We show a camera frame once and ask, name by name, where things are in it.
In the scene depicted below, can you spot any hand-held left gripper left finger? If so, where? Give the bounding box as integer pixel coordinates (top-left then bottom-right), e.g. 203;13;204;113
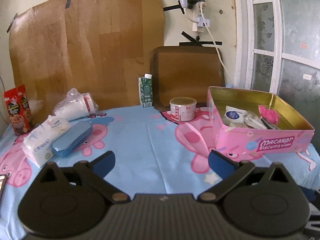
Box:
37;150;131;204

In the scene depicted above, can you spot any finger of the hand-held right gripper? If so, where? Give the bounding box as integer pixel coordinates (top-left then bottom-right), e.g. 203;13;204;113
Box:
299;186;317;202

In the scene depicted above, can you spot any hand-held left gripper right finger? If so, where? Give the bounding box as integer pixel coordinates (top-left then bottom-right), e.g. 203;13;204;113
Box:
198;150;285;204

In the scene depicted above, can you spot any pink biscuit tin box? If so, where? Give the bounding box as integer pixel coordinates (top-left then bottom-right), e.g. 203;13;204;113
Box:
207;86;315;156

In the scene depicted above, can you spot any pink fluffy scrunchie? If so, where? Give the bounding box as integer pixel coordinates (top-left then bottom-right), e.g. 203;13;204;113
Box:
258;105;280;125

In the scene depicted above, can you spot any blue plastic case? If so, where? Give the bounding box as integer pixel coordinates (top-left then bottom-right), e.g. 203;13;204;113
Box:
51;120;93;157

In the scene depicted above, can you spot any blue cartoon pig tablecloth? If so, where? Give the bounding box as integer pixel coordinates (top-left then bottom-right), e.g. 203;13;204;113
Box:
0;104;320;240

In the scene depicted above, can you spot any bagged stack of paper cups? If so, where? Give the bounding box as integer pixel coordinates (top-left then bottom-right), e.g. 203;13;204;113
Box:
53;88;98;122

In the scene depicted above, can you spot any white tin can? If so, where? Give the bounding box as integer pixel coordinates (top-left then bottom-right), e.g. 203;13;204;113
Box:
169;97;197;122

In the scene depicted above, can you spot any large white tissue pack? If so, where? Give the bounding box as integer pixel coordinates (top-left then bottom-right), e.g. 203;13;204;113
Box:
22;115;70;168

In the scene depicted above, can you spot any green drink carton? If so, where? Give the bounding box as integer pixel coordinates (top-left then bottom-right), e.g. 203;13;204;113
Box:
138;74;153;108

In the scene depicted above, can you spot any brown chair cushion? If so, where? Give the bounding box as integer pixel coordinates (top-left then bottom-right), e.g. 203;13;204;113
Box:
149;46;225;110

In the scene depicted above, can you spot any red snack box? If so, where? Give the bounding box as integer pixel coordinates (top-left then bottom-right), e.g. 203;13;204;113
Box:
4;85;34;136

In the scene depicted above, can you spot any wood-pattern board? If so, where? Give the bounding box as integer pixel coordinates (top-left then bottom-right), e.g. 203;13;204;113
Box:
9;0;165;127

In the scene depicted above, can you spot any long black tape strip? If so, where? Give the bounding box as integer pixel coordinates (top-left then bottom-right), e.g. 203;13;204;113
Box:
179;41;222;47

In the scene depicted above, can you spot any short black tape strip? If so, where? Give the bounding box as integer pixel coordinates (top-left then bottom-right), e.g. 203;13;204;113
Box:
181;31;201;43

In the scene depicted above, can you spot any white power cable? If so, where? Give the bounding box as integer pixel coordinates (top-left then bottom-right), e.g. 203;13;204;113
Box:
199;4;233;87

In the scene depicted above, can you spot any white window frame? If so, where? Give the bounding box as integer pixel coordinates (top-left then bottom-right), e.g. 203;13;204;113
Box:
232;0;320;110

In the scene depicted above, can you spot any white wall plug with cable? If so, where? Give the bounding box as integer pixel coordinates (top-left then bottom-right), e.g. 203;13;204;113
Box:
191;1;210;33

